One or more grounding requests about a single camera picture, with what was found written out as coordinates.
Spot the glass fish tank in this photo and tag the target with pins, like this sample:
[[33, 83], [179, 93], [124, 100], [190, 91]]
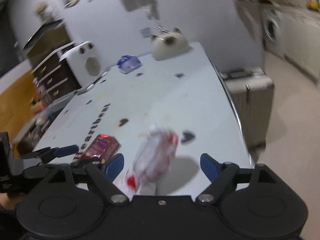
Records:
[[48, 37]]

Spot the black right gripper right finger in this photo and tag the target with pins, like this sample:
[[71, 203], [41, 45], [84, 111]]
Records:
[[223, 177]]

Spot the person's left hand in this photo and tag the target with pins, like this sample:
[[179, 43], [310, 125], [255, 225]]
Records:
[[10, 201]]

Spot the red snack packet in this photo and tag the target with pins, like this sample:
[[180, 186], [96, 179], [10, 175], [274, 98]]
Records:
[[103, 148]]

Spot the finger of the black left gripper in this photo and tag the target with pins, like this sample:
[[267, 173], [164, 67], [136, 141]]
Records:
[[48, 153]]

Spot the white washing machine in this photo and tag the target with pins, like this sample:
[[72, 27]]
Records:
[[272, 31]]

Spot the beige ribbed suitcase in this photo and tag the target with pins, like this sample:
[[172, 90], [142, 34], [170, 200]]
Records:
[[252, 92]]

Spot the white cat-shaped ceramic jar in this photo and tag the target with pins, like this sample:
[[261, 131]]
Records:
[[169, 44]]

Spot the white red plastic bag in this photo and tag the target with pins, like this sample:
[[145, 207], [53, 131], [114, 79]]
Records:
[[151, 163]]

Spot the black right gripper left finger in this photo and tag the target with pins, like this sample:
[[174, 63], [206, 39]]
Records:
[[100, 178]]

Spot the white space heater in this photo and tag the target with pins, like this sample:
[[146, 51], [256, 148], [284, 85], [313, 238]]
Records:
[[85, 64]]

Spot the blue tissue pack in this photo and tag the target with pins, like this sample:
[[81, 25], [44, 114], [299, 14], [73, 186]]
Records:
[[127, 64]]

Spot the black white drawer unit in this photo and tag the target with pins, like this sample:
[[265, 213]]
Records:
[[54, 77]]

